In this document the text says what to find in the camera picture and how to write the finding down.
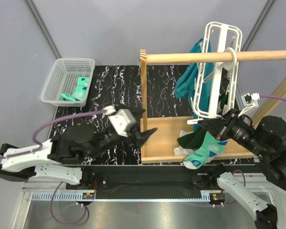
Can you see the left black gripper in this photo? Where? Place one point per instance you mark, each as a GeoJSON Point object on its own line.
{"type": "Point", "coordinates": [141, 137]}

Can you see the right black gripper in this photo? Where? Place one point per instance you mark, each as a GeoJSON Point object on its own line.
{"type": "Point", "coordinates": [216, 126]}

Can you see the mint green sock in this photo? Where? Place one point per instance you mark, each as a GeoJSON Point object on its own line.
{"type": "Point", "coordinates": [80, 91]}
{"type": "Point", "coordinates": [209, 149]}

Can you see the white plastic clip hanger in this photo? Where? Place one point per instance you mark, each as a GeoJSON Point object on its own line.
{"type": "Point", "coordinates": [229, 42]}

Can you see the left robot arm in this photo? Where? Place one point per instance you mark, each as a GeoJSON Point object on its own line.
{"type": "Point", "coordinates": [59, 157]}

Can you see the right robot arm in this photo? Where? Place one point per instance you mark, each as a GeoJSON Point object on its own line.
{"type": "Point", "coordinates": [268, 142]}

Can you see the teal shirt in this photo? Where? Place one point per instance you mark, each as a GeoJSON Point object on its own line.
{"type": "Point", "coordinates": [185, 85]}

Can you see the wooden hanging rod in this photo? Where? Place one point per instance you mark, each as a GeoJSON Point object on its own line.
{"type": "Point", "coordinates": [278, 55]}

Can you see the white perforated plastic basket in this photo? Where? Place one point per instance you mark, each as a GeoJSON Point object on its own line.
{"type": "Point", "coordinates": [63, 79]}

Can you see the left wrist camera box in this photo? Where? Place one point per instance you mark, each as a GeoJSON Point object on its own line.
{"type": "Point", "coordinates": [122, 121]}

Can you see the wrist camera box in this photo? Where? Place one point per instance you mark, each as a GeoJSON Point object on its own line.
{"type": "Point", "coordinates": [248, 103]}
{"type": "Point", "coordinates": [122, 121]}

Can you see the wooden rack frame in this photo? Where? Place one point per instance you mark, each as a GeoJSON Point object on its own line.
{"type": "Point", "coordinates": [159, 147]}

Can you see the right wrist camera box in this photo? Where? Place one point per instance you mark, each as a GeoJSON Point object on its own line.
{"type": "Point", "coordinates": [248, 103]}

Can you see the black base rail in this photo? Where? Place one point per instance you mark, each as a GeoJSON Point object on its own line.
{"type": "Point", "coordinates": [144, 183]}

